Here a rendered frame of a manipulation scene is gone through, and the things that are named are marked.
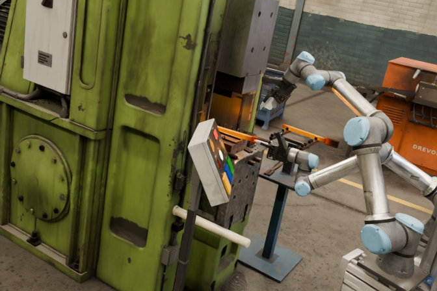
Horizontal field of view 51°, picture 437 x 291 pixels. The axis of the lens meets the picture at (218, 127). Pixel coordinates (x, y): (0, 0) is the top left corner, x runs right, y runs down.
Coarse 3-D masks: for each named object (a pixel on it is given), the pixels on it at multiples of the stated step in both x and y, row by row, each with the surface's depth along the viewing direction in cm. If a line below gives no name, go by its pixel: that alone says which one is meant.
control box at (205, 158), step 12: (204, 132) 198; (192, 144) 186; (204, 144) 184; (216, 144) 201; (192, 156) 186; (204, 156) 186; (216, 156) 194; (204, 168) 187; (216, 168) 187; (204, 180) 189; (216, 180) 188; (216, 192) 190; (216, 204) 192
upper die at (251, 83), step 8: (216, 80) 247; (224, 80) 244; (232, 80) 242; (240, 80) 239; (248, 80) 243; (256, 80) 252; (224, 88) 245; (232, 88) 243; (240, 88) 240; (248, 88) 246; (256, 88) 255
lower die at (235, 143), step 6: (222, 132) 263; (222, 138) 257; (228, 138) 257; (234, 138) 258; (240, 138) 257; (228, 144) 251; (234, 144) 252; (240, 144) 259; (228, 150) 251; (234, 150) 254; (240, 150) 262
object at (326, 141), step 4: (284, 124) 318; (284, 128) 316; (292, 128) 313; (296, 128) 314; (296, 132) 312; (300, 132) 310; (304, 132) 309; (308, 136) 308; (312, 136) 306; (320, 136) 305; (320, 140) 303; (324, 140) 301; (328, 140) 301; (332, 140) 299; (336, 140) 299; (328, 144) 301; (332, 144) 300; (336, 144) 298
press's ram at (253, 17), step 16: (240, 0) 226; (256, 0) 222; (272, 0) 238; (240, 16) 227; (256, 16) 228; (272, 16) 245; (224, 32) 233; (240, 32) 229; (256, 32) 233; (272, 32) 251; (224, 48) 235; (240, 48) 231; (256, 48) 239; (224, 64) 237; (240, 64) 232; (256, 64) 245
